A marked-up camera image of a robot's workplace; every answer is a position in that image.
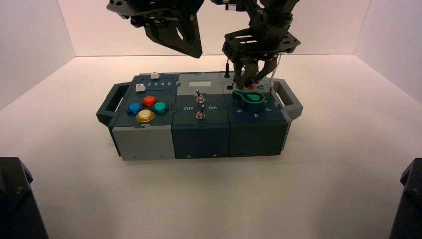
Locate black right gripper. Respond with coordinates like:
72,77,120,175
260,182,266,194
221,28,301,90

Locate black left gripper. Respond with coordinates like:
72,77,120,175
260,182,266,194
107,0,205,59

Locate black green rotary knob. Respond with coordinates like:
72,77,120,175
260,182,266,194
232,91,266,113

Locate red round push button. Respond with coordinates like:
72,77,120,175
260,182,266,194
142,95,158,108

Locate green round push button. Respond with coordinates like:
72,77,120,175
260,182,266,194
152,101,169,115

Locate teal and grey control box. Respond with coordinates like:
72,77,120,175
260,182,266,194
96,71,303,162

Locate blue round push button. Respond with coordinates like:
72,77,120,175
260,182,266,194
126,102,143,116

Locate yellow round push button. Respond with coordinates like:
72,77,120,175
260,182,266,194
135,109,156,124

